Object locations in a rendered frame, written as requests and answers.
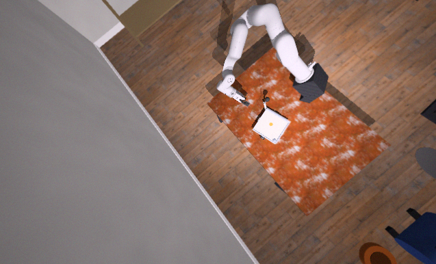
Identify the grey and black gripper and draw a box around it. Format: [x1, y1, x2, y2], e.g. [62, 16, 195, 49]
[232, 89, 250, 106]

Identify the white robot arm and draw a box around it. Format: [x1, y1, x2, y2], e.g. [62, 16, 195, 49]
[216, 3, 316, 97]

